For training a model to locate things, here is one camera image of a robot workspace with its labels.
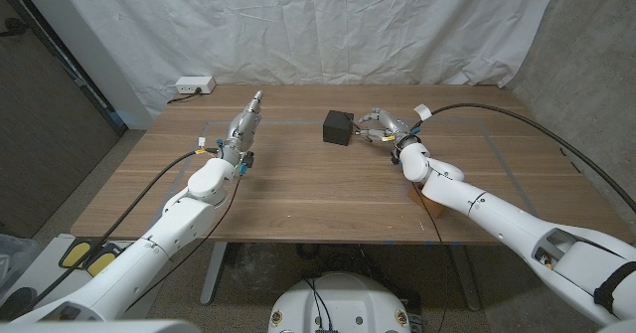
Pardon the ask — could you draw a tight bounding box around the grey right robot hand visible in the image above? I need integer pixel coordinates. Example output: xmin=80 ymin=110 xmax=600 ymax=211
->
xmin=353 ymin=106 xmax=422 ymax=151

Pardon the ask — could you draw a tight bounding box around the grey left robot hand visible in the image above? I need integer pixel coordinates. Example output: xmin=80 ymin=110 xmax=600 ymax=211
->
xmin=216 ymin=89 xmax=264 ymax=174

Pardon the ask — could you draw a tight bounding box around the dark thin pen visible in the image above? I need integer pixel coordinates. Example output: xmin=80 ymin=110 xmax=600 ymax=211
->
xmin=343 ymin=113 xmax=375 ymax=144

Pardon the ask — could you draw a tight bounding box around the black cube block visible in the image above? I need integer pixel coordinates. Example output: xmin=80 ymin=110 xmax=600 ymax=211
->
xmin=322 ymin=109 xmax=356 ymax=147

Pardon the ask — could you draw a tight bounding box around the orange foam block with holes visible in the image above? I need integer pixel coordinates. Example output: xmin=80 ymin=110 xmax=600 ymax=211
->
xmin=406 ymin=182 xmax=447 ymax=220

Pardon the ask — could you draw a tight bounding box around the white power strip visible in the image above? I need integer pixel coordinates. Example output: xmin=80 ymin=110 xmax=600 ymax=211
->
xmin=175 ymin=76 xmax=218 ymax=95

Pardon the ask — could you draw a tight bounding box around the white fabric backdrop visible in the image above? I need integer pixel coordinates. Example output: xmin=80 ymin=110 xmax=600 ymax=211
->
xmin=49 ymin=0 xmax=562 ymax=120

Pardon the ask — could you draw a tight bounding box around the grey table leg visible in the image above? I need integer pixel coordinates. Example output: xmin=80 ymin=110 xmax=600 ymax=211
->
xmin=199 ymin=242 xmax=229 ymax=306
xmin=450 ymin=245 xmax=482 ymax=313

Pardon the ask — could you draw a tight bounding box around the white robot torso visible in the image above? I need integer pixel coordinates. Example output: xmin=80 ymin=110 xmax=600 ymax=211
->
xmin=266 ymin=271 xmax=412 ymax=333

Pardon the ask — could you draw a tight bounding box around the yellow and black foot pedal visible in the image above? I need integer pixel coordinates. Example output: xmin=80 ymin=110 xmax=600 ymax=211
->
xmin=58 ymin=239 xmax=125 ymax=277

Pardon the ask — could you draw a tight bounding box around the black power strip cord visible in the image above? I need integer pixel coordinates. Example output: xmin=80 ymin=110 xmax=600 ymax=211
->
xmin=166 ymin=88 xmax=203 ymax=105

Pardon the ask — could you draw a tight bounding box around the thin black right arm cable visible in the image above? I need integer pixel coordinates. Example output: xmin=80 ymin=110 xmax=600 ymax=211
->
xmin=410 ymin=183 xmax=451 ymax=333

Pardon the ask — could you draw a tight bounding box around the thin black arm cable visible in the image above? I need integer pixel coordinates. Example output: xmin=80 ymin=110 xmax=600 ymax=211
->
xmin=410 ymin=183 xmax=451 ymax=333
xmin=123 ymin=173 xmax=243 ymax=312

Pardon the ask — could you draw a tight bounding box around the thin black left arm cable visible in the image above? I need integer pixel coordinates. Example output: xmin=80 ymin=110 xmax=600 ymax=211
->
xmin=123 ymin=173 xmax=243 ymax=312

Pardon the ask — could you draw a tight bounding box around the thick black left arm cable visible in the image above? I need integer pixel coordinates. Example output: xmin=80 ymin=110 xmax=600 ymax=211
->
xmin=19 ymin=147 xmax=221 ymax=314

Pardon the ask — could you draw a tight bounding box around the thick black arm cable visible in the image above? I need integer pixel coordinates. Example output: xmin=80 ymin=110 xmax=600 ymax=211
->
xmin=409 ymin=102 xmax=636 ymax=215
xmin=19 ymin=147 xmax=221 ymax=314

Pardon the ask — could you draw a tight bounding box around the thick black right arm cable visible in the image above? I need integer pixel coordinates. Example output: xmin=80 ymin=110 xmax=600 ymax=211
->
xmin=409 ymin=102 xmax=636 ymax=215

